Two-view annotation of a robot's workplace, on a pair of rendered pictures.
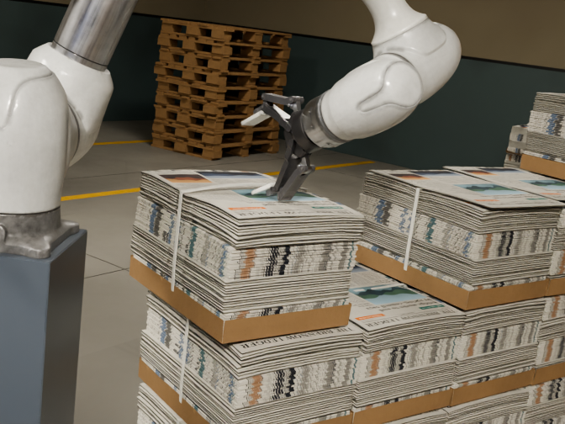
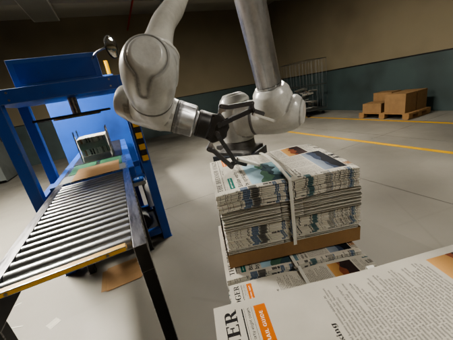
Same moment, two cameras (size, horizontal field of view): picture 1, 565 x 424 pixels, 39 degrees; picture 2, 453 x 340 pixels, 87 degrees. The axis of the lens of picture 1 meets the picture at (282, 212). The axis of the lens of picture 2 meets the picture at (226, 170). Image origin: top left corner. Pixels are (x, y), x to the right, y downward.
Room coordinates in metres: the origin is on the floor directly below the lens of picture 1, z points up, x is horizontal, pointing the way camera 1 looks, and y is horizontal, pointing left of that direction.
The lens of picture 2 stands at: (1.78, -0.58, 1.30)
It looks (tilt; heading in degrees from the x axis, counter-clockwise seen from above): 18 degrees down; 123
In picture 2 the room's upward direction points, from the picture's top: 10 degrees counter-clockwise
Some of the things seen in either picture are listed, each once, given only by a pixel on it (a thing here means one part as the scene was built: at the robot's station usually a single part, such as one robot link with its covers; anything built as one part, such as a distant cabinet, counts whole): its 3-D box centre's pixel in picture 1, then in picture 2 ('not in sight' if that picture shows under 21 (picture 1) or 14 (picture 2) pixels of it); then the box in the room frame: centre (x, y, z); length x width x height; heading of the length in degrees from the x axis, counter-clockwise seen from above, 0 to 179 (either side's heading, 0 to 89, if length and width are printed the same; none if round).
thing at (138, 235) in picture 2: not in sight; (132, 200); (0.48, 0.26, 0.74); 1.34 x 0.05 x 0.12; 145
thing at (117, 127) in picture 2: not in sight; (104, 125); (-2.70, 2.23, 1.03); 1.50 x 1.29 x 2.07; 145
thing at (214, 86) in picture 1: (221, 88); not in sight; (8.50, 0.80, 0.65); 1.26 x 0.86 x 1.30; 149
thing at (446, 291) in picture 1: (446, 267); not in sight; (1.86, -0.41, 0.86); 0.38 x 0.29 x 0.04; 39
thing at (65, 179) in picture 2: not in sight; (98, 172); (-0.50, 0.63, 0.75); 0.70 x 0.65 x 0.10; 145
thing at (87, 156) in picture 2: not in sight; (96, 146); (-0.96, 0.96, 0.93); 0.38 x 0.30 x 0.26; 145
